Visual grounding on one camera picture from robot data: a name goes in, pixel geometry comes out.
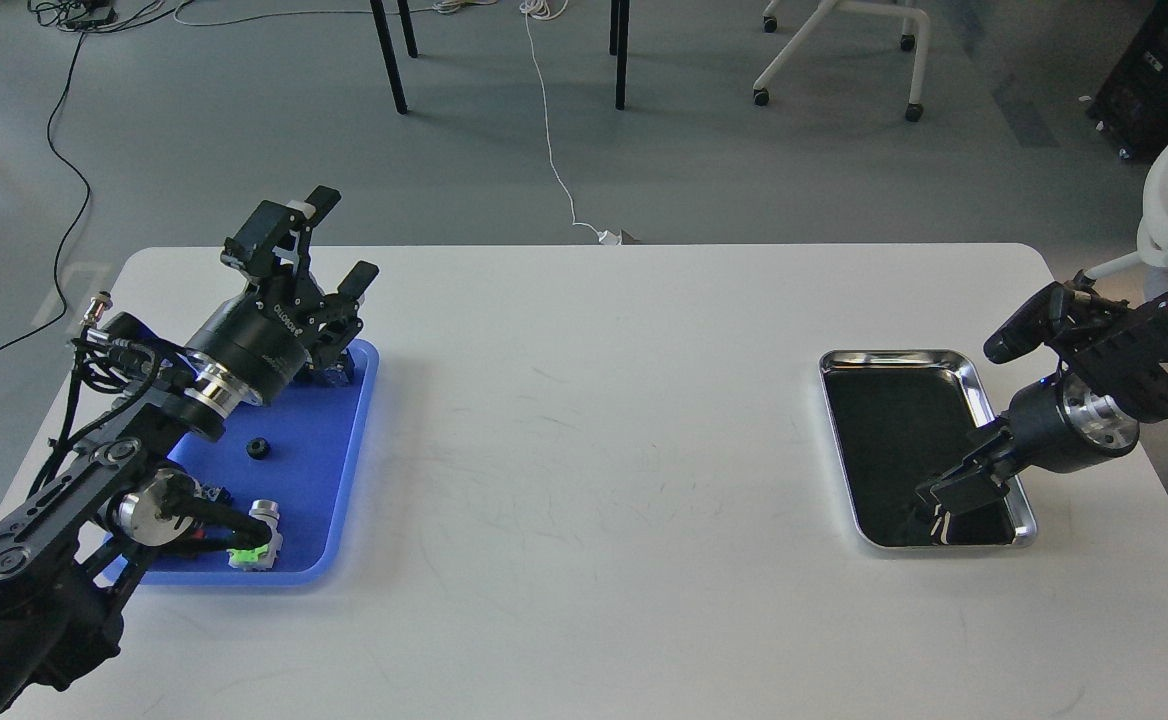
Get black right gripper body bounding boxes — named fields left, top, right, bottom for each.
left=974, top=374, right=1140, bottom=479

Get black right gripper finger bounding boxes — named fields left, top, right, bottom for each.
left=940, top=471, right=1009, bottom=515
left=916, top=432, right=1009, bottom=507

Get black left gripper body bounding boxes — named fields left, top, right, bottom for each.
left=185, top=290, right=325, bottom=406

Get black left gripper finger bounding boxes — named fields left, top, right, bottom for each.
left=308, top=261, right=378, bottom=373
left=220, top=186, right=341, bottom=296

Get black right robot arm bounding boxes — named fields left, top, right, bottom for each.
left=916, top=279, right=1168, bottom=515

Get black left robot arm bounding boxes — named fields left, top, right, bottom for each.
left=0, top=186, right=378, bottom=714

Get shiny metal tray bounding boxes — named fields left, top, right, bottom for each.
left=820, top=348, right=1038, bottom=551

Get blue plastic tray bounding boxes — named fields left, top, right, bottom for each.
left=142, top=340, right=378, bottom=587

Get black equipment case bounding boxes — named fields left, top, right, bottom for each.
left=1086, top=1, right=1168, bottom=162

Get black table legs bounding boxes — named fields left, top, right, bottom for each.
left=368, top=0, right=631, bottom=115

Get white rolling chair base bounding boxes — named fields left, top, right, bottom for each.
left=750, top=1, right=933, bottom=124

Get green push button switch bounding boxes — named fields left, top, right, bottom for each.
left=291, top=341, right=356, bottom=387

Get red push button switch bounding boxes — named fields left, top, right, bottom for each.
left=197, top=486, right=232, bottom=507

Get silver green selector switch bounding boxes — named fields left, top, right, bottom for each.
left=227, top=499, right=284, bottom=573

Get black floor cable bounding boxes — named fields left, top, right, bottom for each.
left=0, top=0, right=178, bottom=531

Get white floor cable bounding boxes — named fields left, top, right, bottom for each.
left=174, top=0, right=623, bottom=245

